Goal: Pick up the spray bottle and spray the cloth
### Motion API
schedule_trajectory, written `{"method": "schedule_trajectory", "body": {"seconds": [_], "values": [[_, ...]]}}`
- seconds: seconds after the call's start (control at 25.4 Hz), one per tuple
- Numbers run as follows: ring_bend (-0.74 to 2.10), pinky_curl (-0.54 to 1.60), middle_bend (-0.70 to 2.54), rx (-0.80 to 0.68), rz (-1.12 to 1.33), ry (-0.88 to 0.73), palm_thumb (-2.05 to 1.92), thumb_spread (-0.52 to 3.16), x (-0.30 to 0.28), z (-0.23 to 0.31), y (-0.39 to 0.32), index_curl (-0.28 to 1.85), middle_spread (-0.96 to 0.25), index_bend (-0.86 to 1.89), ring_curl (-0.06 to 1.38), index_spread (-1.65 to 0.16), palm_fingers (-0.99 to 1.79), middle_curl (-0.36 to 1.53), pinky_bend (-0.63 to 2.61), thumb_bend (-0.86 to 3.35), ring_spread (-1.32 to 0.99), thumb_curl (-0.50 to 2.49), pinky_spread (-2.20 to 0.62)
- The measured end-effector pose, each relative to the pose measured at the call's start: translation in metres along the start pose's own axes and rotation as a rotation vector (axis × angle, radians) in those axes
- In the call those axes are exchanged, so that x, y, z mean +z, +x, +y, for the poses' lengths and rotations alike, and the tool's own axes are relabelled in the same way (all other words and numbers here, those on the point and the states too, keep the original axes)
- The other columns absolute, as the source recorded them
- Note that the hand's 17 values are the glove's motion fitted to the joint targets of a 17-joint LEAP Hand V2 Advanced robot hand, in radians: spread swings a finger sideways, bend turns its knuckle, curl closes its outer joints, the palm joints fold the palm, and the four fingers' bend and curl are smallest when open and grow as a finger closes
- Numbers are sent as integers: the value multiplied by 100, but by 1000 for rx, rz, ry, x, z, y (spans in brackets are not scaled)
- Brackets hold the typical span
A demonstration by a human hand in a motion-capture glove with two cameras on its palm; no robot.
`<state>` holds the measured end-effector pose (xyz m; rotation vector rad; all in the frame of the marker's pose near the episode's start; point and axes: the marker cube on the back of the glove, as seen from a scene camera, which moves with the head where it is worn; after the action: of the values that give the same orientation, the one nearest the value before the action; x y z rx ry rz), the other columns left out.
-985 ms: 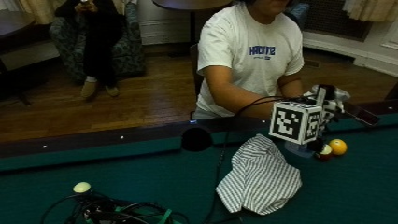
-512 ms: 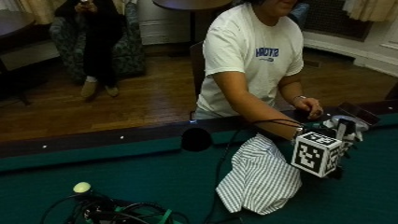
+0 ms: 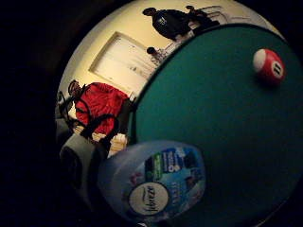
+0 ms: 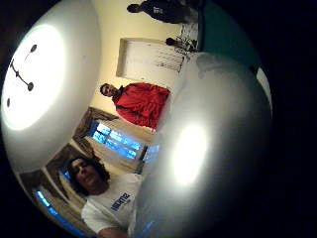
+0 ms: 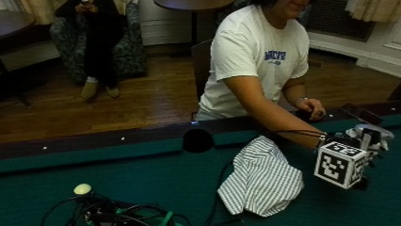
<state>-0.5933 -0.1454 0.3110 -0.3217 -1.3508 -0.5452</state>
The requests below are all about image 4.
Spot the window with blue light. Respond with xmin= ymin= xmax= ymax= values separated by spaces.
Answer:
xmin=33 ymin=187 xmax=91 ymax=238
xmin=87 ymin=120 xmax=147 ymax=162

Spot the dark tripod stand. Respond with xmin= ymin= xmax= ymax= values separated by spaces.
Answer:
xmin=164 ymin=37 xmax=200 ymax=55

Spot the the person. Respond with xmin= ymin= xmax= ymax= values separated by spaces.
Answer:
xmin=66 ymin=155 xmax=144 ymax=238

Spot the green panel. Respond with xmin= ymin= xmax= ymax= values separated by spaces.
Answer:
xmin=197 ymin=0 xmax=263 ymax=72

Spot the ceiling fan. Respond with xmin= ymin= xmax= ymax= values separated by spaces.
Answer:
xmin=5 ymin=44 xmax=39 ymax=109

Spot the white wall board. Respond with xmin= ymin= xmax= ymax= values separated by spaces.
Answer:
xmin=115 ymin=37 xmax=186 ymax=89

